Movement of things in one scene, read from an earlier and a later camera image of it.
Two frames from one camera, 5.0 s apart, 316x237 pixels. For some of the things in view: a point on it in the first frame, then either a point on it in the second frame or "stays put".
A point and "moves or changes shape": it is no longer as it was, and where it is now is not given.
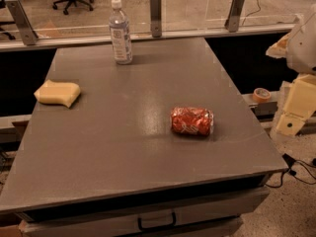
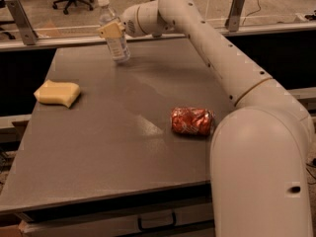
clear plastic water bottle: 118,23 moves or changes shape
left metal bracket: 29,36 stays put
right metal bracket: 232,24 stays put
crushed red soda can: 192,120 stays put
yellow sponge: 58,92 stays put
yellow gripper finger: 299,104 -> 134,20
